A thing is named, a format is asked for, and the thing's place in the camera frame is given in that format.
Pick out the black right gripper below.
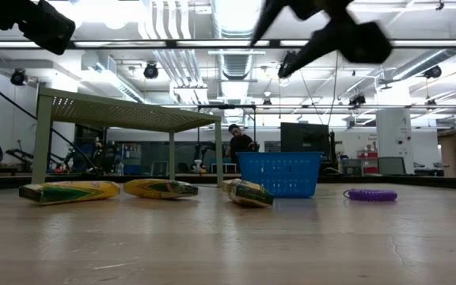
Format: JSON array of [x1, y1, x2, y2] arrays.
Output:
[[250, 0, 393, 79]]

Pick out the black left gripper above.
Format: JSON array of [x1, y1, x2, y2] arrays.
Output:
[[18, 0, 77, 55]]

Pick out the yellow green crayon box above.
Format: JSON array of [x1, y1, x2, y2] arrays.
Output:
[[222, 178, 275, 209], [18, 180, 121, 206], [123, 178, 200, 200]]

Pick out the purple coil wristband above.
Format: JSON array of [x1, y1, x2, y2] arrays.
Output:
[[342, 188, 398, 203]]

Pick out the black ceiling spotlight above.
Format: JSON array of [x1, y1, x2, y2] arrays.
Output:
[[424, 65, 443, 79], [9, 68, 28, 86], [277, 50, 299, 79], [142, 61, 160, 80], [348, 93, 367, 108]]

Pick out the black monitor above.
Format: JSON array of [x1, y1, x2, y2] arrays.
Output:
[[279, 121, 331, 154]]

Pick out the green perforated metal shelf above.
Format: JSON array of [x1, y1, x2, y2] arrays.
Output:
[[31, 87, 224, 188]]

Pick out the person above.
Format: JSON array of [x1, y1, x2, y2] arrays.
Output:
[[227, 123, 258, 160]]

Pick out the red storage drawers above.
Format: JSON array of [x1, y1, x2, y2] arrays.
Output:
[[356, 149, 379, 175]]

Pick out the blue plastic basket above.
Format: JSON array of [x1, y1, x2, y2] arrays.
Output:
[[237, 151, 324, 199]]

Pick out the white square column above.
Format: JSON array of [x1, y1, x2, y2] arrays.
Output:
[[375, 108, 414, 176]]

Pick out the blue storage cabinet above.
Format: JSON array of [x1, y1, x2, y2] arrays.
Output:
[[121, 142, 143, 176]]

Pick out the silver air duct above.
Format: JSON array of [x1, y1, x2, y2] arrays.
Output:
[[211, 0, 267, 80]]

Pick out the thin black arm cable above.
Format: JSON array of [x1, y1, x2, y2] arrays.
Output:
[[0, 71, 97, 172]]

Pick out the black ceiling light rail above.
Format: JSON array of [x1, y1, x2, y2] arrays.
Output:
[[0, 38, 456, 50]]

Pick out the black aluminium table frame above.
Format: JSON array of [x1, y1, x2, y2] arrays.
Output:
[[0, 173, 456, 192]]

